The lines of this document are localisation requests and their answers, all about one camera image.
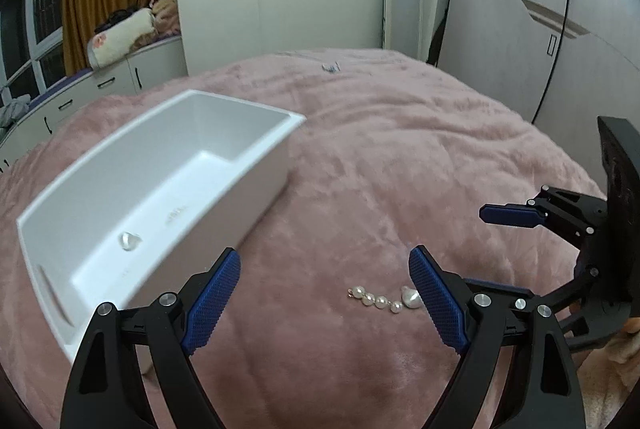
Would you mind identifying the silver pearl shell earring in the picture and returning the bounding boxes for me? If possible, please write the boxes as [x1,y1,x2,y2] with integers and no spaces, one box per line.
[118,232,142,251]

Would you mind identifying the white plastic storage box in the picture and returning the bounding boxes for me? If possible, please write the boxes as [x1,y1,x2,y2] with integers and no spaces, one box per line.
[16,90,304,359]

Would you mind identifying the pink fuzzy bed blanket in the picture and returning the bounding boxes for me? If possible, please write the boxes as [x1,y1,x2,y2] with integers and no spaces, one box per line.
[1,50,599,428]

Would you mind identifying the grey curved wardrobe doors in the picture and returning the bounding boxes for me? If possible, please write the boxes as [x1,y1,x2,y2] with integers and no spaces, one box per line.
[438,0,639,183]

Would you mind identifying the white window bench cabinet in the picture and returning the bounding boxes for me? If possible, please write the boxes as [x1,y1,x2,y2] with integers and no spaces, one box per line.
[1,36,186,173]

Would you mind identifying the grey folded clothes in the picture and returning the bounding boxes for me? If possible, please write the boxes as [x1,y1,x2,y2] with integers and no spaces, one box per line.
[0,94,32,130]

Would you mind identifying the rolled floral white blanket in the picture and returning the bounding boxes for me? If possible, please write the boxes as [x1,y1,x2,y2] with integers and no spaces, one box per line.
[87,7,157,70]

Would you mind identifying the brown plush toy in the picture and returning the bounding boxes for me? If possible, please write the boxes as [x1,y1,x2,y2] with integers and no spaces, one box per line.
[132,0,181,51]

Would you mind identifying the large grid window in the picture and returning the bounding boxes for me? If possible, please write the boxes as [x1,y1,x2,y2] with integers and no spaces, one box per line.
[1,0,65,105]

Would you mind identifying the thin silver chain necklace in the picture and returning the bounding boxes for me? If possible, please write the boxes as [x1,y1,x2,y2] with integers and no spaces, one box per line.
[278,50,362,75]

